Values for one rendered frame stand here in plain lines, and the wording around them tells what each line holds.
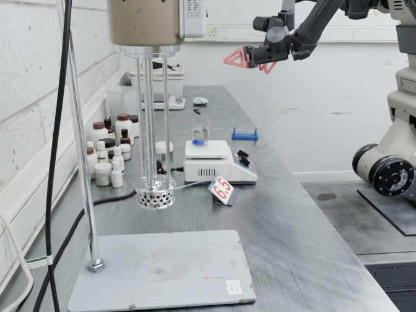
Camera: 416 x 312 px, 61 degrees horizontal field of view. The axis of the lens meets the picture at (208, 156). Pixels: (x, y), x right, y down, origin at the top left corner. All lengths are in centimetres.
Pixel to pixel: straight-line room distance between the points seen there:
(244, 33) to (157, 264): 188
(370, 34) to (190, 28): 222
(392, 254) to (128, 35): 128
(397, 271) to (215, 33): 162
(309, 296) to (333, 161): 224
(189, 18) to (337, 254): 51
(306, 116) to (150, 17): 222
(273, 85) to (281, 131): 34
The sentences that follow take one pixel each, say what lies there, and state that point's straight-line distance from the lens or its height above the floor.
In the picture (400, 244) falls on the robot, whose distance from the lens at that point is 159.
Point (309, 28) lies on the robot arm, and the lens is 116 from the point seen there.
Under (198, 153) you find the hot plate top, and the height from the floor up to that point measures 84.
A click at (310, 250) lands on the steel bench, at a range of 75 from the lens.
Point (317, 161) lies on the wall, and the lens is 278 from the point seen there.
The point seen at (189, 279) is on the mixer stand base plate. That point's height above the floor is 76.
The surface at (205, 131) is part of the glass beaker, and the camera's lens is 97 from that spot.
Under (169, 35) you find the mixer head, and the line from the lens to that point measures 48.
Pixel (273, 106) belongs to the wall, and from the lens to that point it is 253.
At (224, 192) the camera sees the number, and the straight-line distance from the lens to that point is 89.
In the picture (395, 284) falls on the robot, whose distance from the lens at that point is 156.
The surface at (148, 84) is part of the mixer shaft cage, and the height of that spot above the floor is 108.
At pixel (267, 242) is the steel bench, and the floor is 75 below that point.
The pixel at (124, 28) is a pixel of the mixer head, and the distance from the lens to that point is 48.
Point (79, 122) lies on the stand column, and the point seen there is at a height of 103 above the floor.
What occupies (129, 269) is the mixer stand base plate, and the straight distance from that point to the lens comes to 67.
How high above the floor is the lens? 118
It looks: 22 degrees down
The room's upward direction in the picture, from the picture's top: 1 degrees clockwise
